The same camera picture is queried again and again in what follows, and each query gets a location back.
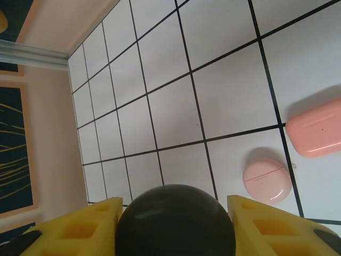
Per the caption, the black round charging case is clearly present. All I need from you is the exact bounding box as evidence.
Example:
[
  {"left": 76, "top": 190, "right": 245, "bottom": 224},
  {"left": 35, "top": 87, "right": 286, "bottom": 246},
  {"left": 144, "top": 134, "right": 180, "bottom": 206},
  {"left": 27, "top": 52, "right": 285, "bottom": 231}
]
[{"left": 114, "top": 183, "right": 238, "bottom": 256}]

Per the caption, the aluminium frame post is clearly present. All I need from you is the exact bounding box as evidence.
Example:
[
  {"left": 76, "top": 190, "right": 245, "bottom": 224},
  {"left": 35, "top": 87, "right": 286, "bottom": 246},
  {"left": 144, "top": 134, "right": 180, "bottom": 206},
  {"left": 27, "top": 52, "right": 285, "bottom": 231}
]
[{"left": 0, "top": 39, "right": 69, "bottom": 70}]

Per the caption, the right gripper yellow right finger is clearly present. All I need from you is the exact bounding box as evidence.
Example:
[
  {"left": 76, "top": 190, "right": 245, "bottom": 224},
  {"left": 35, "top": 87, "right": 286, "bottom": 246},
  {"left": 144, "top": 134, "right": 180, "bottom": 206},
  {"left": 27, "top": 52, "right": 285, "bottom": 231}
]
[{"left": 227, "top": 195, "right": 341, "bottom": 256}]

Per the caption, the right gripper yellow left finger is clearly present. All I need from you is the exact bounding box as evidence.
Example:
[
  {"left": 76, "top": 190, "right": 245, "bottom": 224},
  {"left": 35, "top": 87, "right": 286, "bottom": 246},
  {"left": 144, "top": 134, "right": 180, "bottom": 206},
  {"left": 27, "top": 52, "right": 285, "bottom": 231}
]
[{"left": 0, "top": 196, "right": 124, "bottom": 256}]

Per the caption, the pink oblong charging case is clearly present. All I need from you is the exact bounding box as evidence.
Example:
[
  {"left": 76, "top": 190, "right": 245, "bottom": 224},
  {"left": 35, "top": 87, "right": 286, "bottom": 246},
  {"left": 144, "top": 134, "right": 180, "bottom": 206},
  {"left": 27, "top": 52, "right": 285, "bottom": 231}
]
[{"left": 285, "top": 98, "right": 341, "bottom": 158}]

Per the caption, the pink round charging case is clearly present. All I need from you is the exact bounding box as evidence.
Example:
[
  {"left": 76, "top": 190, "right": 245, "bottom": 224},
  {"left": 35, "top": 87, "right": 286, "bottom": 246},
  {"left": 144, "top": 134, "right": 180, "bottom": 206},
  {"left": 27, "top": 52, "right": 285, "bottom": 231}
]
[{"left": 241, "top": 159, "right": 294, "bottom": 205}]

